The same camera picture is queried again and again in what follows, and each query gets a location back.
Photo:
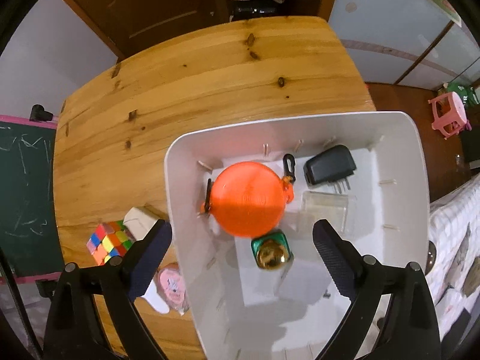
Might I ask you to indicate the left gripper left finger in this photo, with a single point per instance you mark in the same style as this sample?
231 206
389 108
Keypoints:
74 329

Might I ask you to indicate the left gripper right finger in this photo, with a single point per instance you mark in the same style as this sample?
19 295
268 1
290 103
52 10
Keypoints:
410 329

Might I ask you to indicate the colourful puzzle cube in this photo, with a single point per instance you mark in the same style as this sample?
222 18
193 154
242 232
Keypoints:
109 240

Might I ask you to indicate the clear plastic box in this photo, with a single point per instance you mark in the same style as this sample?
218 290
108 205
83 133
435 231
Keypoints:
338 209

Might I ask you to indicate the green bottle gold cap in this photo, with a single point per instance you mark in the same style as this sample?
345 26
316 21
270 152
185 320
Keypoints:
271 251

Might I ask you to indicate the black power adapter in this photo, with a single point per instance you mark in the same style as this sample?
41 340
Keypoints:
331 167

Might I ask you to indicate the orange round case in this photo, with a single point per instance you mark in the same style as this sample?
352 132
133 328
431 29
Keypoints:
248 199

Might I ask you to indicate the white plastic storage bin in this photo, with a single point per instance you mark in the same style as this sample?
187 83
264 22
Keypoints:
391 223

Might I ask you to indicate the white charger block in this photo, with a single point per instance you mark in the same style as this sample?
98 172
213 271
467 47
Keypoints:
300 281

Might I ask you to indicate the white card sleeve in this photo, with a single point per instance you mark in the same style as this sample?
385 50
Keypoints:
153 298

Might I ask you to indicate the pink round tape dispenser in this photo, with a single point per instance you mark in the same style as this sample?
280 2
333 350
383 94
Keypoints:
171 287

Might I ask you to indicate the checked white blanket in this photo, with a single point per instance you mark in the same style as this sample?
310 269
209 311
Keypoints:
454 230

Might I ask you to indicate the pink plastic stool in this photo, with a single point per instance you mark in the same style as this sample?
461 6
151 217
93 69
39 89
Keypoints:
449 115

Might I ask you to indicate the sliding wardrobe door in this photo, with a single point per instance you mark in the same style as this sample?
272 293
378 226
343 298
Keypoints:
406 42

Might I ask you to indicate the brown wooden door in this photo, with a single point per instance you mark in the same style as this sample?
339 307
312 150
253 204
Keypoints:
130 26

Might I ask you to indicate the green chalkboard pink frame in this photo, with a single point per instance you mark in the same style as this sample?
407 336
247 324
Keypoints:
29 235

